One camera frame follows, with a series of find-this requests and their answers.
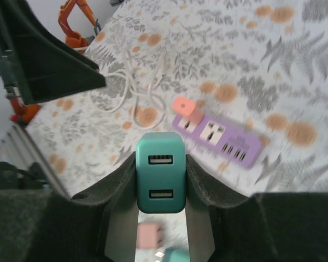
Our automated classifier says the long aluminium frame rail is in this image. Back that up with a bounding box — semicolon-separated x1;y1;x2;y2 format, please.
0;122;71;198

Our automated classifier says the floral printed table mat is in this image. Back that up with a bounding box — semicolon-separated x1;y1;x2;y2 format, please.
0;0;328;262

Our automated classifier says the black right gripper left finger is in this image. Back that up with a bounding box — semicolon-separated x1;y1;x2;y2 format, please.
0;152;139;262

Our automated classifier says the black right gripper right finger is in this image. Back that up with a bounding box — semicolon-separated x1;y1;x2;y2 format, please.
184;153;328;262

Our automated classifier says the salmon pink charger plug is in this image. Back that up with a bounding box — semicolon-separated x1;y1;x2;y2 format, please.
171;96;204;125

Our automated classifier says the white power strip cable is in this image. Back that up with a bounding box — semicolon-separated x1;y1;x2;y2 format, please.
90;49;169;129

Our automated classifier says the pale pink USB charger plug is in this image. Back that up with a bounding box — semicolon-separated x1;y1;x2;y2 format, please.
138;222;165;251

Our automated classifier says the purple power strip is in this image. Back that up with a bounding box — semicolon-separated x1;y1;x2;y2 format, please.
171;110;263;169

